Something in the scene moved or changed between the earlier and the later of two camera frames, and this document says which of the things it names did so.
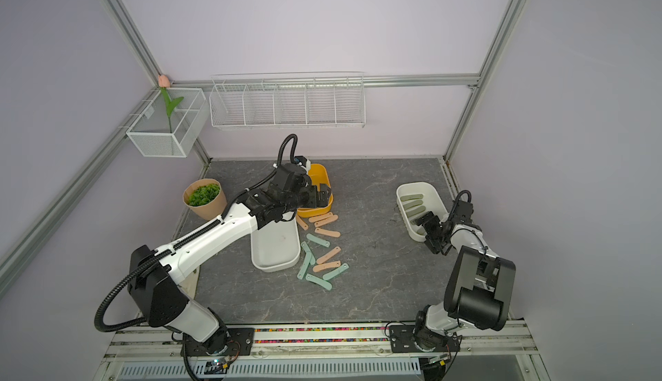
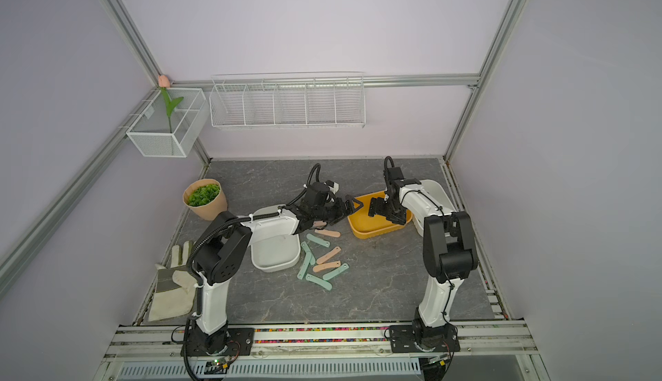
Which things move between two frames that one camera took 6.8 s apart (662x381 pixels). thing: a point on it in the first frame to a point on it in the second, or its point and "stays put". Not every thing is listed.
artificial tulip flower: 171,106 stays put
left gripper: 313,196 to 342,213
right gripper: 432,221 to 376,209
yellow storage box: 318,176 to 364,226
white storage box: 276,246 stays put
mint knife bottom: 322,283 stays put
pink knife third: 327,232 stays put
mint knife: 344,267 stays put
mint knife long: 305,265 stays put
